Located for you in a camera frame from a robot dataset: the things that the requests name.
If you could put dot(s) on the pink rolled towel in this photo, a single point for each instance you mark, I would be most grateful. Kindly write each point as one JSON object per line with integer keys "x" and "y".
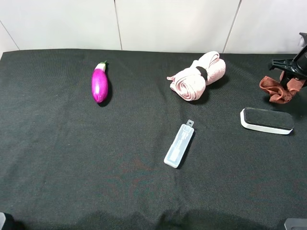
{"x": 191, "y": 82}

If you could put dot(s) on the grey object bottom left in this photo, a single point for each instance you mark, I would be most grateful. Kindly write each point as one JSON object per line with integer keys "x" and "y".
{"x": 2, "y": 221}

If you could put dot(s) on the clear plastic case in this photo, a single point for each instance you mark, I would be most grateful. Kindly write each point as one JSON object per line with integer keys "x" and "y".
{"x": 179, "y": 145}

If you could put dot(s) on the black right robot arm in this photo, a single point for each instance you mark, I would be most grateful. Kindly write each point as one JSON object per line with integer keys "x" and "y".
{"x": 302, "y": 53}

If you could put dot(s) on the purple toy eggplant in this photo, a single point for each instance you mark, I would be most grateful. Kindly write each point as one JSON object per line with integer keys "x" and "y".
{"x": 99, "y": 83}

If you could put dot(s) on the black white board eraser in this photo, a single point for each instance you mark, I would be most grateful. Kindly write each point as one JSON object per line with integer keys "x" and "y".
{"x": 267, "y": 121}

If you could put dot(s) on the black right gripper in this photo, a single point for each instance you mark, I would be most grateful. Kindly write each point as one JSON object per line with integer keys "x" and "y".
{"x": 290, "y": 69}

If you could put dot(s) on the brown cloth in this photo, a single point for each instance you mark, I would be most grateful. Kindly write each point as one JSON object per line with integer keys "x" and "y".
{"x": 278, "y": 94}

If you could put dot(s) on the black table cloth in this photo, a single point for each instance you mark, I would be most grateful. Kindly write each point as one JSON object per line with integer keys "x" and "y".
{"x": 69, "y": 163}

